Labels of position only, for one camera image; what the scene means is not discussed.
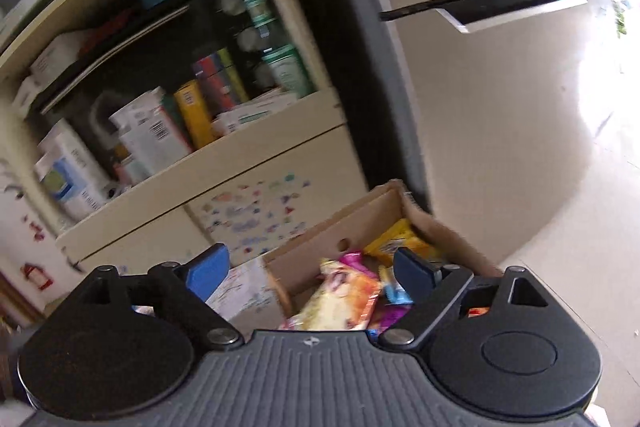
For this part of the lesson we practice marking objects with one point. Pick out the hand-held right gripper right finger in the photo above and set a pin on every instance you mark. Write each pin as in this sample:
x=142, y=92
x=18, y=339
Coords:
x=412, y=267

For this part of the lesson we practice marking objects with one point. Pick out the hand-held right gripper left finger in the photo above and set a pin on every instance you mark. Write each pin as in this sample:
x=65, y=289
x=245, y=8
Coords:
x=207, y=267

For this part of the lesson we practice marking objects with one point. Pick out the yellow snack packet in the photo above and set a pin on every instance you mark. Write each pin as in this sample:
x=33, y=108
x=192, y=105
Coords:
x=395, y=239

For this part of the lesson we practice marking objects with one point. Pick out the light blue snack packet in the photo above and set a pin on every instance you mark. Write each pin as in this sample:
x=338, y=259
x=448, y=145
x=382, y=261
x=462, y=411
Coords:
x=392, y=294

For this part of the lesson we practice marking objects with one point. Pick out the pink snack packet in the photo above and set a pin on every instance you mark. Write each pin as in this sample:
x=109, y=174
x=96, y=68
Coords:
x=357, y=263

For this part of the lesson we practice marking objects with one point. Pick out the purple snack packet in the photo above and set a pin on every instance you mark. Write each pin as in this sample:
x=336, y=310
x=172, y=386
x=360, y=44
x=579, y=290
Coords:
x=387, y=317

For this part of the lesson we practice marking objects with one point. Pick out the red snack packet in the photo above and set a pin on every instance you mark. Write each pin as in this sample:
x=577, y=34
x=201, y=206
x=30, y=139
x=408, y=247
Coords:
x=477, y=311

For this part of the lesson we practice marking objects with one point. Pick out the cream snack packet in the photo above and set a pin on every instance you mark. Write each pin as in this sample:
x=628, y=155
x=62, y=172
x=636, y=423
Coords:
x=335, y=302

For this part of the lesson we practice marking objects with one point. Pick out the cardboard box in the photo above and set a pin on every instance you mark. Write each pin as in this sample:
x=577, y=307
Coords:
x=310, y=252

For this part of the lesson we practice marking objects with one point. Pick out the wooden cabinet with stickers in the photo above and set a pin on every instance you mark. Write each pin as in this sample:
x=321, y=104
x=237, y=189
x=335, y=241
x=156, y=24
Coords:
x=280, y=162

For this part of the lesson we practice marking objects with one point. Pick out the white box with barcode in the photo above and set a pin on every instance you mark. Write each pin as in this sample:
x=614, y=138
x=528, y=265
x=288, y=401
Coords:
x=150, y=137

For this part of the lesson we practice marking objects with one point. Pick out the yellow box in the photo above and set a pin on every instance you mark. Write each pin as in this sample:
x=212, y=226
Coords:
x=195, y=117

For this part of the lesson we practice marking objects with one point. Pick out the flat white green box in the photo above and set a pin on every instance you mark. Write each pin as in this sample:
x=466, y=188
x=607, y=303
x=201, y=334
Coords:
x=250, y=112

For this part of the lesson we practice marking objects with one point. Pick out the white refrigerator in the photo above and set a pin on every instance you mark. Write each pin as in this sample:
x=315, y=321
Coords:
x=475, y=107

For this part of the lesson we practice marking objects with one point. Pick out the colourful striped box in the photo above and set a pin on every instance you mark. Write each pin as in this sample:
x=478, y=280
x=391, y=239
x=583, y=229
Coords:
x=220, y=82

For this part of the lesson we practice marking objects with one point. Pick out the green bottle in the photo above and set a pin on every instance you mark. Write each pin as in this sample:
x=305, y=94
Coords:
x=287, y=72
x=255, y=4

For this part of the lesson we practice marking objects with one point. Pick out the small white box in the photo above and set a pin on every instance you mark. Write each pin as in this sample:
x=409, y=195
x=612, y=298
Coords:
x=55, y=57

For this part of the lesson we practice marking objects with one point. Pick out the red house wall decal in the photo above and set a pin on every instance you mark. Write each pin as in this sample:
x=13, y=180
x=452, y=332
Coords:
x=36, y=276

